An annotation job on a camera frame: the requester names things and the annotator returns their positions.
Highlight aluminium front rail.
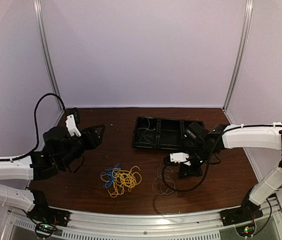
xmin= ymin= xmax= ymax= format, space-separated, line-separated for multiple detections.
xmin=0 ymin=197 xmax=282 ymax=240

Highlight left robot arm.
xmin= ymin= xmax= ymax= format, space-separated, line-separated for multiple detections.
xmin=0 ymin=114 xmax=106 ymax=222

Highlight yellow cable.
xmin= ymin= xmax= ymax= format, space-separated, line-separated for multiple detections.
xmin=107 ymin=165 xmax=143 ymax=198

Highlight aluminium frame post right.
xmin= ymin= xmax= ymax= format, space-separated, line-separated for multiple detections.
xmin=222 ymin=0 xmax=254 ymax=112

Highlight black three-compartment bin tray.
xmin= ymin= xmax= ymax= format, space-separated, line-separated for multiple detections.
xmin=132 ymin=116 xmax=205 ymax=152

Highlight blue cable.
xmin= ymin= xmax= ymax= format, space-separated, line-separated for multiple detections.
xmin=99 ymin=163 xmax=122 ymax=190

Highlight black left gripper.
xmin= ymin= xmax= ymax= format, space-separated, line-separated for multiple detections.
xmin=58 ymin=123 xmax=105 ymax=169

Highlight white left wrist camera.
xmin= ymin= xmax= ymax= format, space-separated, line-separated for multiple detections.
xmin=65 ymin=107 xmax=82 ymax=137

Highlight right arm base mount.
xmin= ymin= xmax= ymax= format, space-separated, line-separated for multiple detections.
xmin=220 ymin=203 xmax=264 ymax=227

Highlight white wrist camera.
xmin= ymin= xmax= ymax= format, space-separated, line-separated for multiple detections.
xmin=65 ymin=107 xmax=82 ymax=137
xmin=169 ymin=152 xmax=191 ymax=166

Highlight grey cable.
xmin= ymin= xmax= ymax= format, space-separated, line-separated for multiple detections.
xmin=152 ymin=161 xmax=179 ymax=196
xmin=135 ymin=116 xmax=157 ymax=145

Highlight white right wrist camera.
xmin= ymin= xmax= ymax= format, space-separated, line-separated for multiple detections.
xmin=169 ymin=152 xmax=191 ymax=166

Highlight aluminium frame post left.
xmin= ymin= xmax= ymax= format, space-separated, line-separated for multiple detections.
xmin=32 ymin=0 xmax=66 ymax=112

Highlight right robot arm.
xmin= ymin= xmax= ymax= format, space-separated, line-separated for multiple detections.
xmin=169 ymin=121 xmax=282 ymax=221

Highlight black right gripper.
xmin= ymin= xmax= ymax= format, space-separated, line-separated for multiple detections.
xmin=178 ymin=142 xmax=216 ymax=179

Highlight aluminium frame post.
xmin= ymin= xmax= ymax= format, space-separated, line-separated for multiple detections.
xmin=222 ymin=0 xmax=254 ymax=112
xmin=32 ymin=0 xmax=66 ymax=112

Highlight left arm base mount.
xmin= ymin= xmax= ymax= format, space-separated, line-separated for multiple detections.
xmin=27 ymin=205 xmax=70 ymax=227

